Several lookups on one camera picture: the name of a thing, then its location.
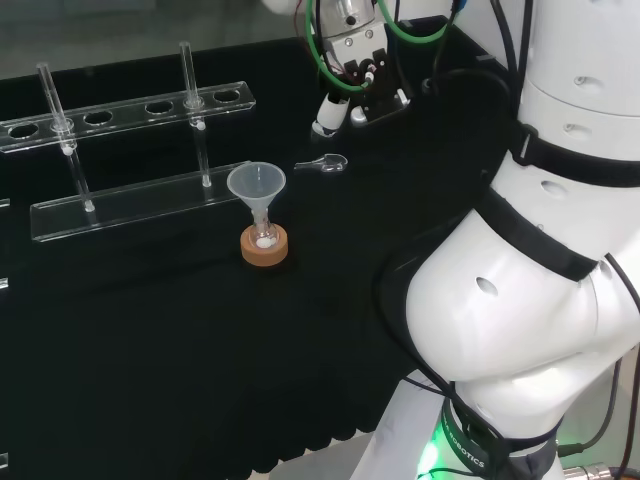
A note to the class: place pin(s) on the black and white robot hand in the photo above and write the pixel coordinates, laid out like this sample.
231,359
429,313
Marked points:
382,85

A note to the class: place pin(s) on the clear plastic funnel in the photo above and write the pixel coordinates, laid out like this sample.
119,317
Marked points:
256,181

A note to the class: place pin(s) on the small glass weighing funnel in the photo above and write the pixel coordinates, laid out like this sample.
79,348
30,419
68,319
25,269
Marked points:
331,161

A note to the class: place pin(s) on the small round-bottom glass flask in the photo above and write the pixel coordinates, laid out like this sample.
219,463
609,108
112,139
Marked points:
262,239

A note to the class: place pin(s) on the clear acrylic funnel stand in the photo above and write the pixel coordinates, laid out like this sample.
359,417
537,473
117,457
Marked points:
130,210

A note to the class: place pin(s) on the black bench cloth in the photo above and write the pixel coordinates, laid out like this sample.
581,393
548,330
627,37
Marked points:
175,340

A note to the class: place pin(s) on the clear cloth clip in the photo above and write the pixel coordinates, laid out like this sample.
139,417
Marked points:
3,460
3,283

